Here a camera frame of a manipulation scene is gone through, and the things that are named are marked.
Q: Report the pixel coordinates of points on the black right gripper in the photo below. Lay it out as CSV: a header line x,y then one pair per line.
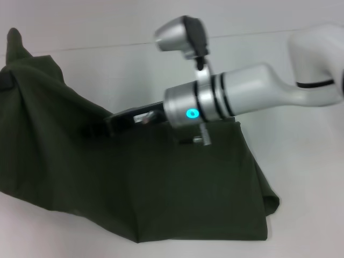
x,y
134,118

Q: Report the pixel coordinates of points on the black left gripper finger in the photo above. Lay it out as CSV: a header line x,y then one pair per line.
x,y
6,82

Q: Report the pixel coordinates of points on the dark green FREE! T-shirt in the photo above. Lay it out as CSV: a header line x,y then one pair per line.
x,y
80,161

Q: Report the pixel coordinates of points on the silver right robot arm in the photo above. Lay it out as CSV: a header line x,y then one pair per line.
x,y
242,86

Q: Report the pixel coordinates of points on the silver round connector plug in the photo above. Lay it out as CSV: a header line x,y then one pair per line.
x,y
146,117

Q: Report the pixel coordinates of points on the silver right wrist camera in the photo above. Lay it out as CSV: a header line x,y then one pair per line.
x,y
174,35

